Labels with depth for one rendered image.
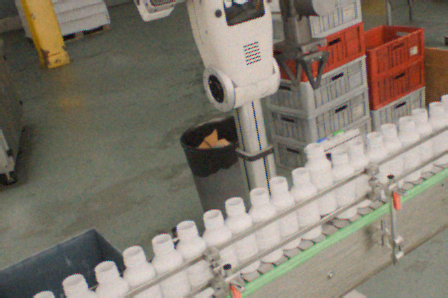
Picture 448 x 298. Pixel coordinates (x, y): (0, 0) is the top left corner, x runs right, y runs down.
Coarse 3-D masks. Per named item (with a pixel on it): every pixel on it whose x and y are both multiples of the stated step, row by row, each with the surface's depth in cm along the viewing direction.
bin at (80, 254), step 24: (72, 240) 160; (96, 240) 164; (24, 264) 153; (48, 264) 157; (72, 264) 162; (96, 264) 166; (120, 264) 153; (0, 288) 151; (24, 288) 155; (48, 288) 159
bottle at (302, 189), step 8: (304, 168) 126; (296, 176) 124; (304, 176) 124; (296, 184) 125; (304, 184) 125; (312, 184) 127; (296, 192) 125; (304, 192) 125; (312, 192) 125; (296, 200) 126; (304, 208) 126; (312, 208) 127; (304, 216) 127; (312, 216) 127; (304, 224) 128; (312, 232) 129; (320, 232) 131
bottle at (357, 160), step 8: (352, 144) 136; (360, 144) 133; (352, 152) 134; (360, 152) 134; (352, 160) 134; (360, 160) 134; (368, 160) 136; (360, 168) 134; (360, 176) 135; (368, 176) 136; (360, 184) 136; (360, 192) 137; (368, 200) 139
